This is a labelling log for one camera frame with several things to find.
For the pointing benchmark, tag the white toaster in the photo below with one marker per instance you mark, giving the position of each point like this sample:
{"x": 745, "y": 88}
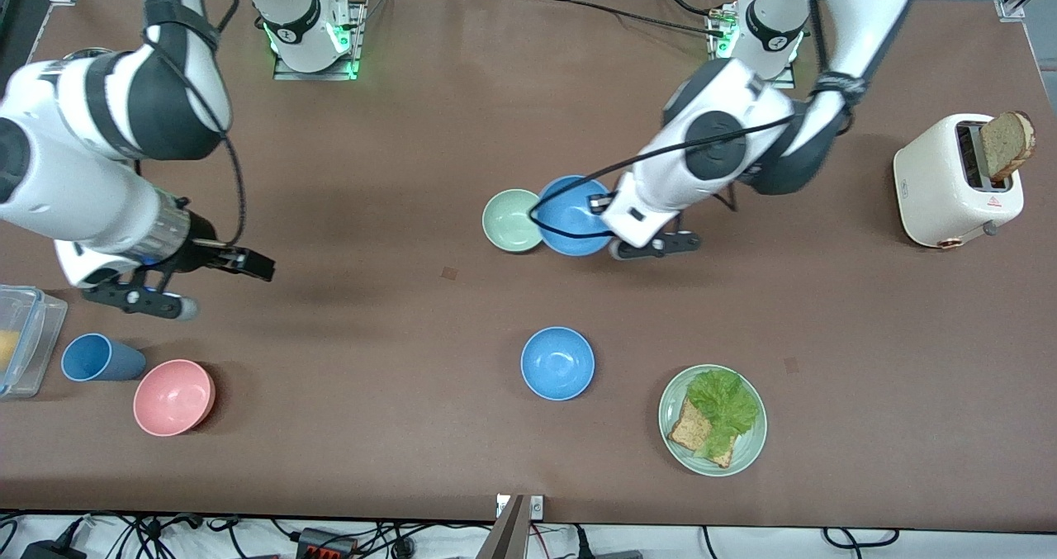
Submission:
{"x": 933, "y": 187}

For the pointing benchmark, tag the green lettuce leaf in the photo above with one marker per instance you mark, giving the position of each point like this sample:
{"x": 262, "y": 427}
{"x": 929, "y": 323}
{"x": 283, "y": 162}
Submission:
{"x": 727, "y": 402}

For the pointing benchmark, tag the light green plate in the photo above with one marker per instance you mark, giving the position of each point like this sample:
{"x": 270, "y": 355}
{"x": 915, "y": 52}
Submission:
{"x": 747, "y": 447}

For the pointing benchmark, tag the brown tape patch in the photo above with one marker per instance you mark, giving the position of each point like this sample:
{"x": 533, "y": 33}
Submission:
{"x": 449, "y": 273}

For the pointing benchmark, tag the blue plastic cup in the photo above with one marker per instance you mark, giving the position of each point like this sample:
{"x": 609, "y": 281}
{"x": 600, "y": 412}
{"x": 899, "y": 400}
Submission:
{"x": 95, "y": 358}

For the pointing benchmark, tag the pink plastic bowl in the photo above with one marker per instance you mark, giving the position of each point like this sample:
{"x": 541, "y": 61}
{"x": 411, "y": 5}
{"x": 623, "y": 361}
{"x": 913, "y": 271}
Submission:
{"x": 172, "y": 398}

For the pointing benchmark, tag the glass lid blue knob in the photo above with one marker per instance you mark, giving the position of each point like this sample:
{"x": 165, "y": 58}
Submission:
{"x": 82, "y": 51}

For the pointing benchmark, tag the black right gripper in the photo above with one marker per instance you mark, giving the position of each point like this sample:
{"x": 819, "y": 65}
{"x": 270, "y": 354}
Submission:
{"x": 208, "y": 251}

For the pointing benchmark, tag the yellow food piece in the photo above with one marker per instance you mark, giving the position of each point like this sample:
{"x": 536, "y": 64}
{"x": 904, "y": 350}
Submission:
{"x": 7, "y": 348}

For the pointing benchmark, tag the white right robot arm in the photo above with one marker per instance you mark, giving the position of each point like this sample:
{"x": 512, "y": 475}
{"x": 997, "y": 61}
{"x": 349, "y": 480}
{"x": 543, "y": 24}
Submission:
{"x": 74, "y": 204}

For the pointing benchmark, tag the black red power strip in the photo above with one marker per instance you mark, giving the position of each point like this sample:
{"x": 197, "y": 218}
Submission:
{"x": 326, "y": 547}

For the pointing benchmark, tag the black power adapter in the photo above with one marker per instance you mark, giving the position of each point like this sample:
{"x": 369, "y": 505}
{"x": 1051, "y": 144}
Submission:
{"x": 54, "y": 551}

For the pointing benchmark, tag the light green bowl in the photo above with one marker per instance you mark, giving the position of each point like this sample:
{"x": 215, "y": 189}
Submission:
{"x": 510, "y": 220}

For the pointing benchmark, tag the clear plastic container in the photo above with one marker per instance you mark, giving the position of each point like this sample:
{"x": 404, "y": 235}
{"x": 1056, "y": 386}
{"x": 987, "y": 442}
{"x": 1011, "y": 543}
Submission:
{"x": 37, "y": 336}

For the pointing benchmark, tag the brown bread slice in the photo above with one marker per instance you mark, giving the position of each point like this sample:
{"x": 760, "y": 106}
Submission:
{"x": 1007, "y": 142}
{"x": 689, "y": 433}

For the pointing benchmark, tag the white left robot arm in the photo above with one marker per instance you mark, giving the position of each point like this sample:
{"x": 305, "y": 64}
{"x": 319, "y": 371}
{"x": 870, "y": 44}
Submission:
{"x": 743, "y": 88}

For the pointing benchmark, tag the grey metal pole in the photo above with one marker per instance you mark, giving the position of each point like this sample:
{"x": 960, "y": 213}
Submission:
{"x": 505, "y": 538}

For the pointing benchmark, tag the small metal bracket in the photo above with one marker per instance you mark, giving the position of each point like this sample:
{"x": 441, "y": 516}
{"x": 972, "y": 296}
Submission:
{"x": 537, "y": 507}

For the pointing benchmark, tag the blue plastic bowl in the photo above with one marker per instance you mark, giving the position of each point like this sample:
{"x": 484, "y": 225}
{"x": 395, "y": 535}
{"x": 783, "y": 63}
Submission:
{"x": 557, "y": 363}
{"x": 570, "y": 216}

